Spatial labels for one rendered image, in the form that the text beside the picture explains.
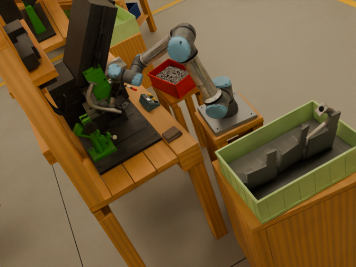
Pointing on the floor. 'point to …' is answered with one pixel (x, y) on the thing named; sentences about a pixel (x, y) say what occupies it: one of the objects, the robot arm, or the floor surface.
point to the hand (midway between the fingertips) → (119, 88)
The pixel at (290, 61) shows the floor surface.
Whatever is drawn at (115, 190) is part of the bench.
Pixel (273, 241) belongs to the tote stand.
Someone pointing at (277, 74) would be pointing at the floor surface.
